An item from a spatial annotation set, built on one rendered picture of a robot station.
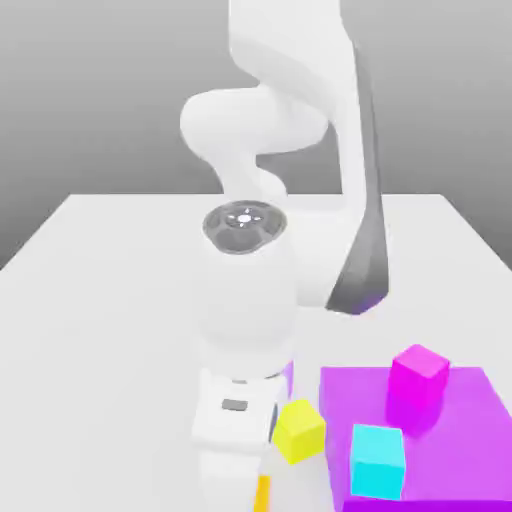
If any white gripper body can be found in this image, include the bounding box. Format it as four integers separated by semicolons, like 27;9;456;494
197;446;266;512

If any small orange cube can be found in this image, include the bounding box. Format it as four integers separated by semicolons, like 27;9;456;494
253;474;273;512

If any small yellow cube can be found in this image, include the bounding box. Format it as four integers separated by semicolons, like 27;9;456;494
272;398;328;466

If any small cyan cube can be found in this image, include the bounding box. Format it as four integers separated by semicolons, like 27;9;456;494
349;423;407;502

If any small magenta cube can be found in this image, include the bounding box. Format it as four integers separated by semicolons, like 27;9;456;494
385;343;452;438

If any large purple box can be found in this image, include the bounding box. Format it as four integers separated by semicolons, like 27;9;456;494
318;365;512;512

